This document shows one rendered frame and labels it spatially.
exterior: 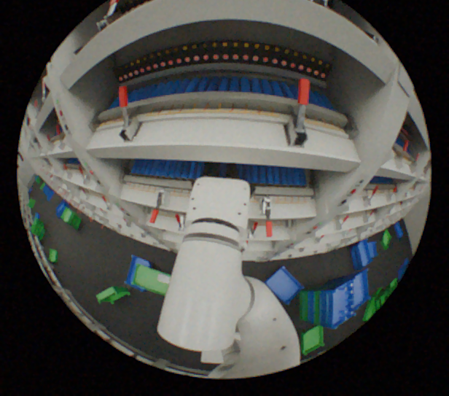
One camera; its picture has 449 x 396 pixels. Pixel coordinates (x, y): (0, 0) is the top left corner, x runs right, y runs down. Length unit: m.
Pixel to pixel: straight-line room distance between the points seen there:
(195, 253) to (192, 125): 0.17
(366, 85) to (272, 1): 0.23
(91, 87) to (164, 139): 0.30
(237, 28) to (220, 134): 0.27
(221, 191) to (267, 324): 0.22
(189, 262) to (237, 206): 0.11
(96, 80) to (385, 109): 0.62
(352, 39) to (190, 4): 0.19
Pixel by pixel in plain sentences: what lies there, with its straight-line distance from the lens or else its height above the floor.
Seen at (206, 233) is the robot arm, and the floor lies 1.05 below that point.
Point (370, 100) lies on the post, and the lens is 0.31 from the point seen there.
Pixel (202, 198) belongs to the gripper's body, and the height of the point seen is 1.02.
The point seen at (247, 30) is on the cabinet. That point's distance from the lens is 0.36.
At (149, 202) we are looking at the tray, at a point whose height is 0.91.
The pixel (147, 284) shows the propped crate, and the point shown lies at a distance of 1.31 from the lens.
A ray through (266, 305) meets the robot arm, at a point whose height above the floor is 1.00.
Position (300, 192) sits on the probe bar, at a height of 0.95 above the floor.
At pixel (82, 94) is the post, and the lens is 0.41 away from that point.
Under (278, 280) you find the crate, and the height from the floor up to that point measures 0.00.
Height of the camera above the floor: 1.20
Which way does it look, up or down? 45 degrees down
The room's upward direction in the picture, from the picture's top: straight up
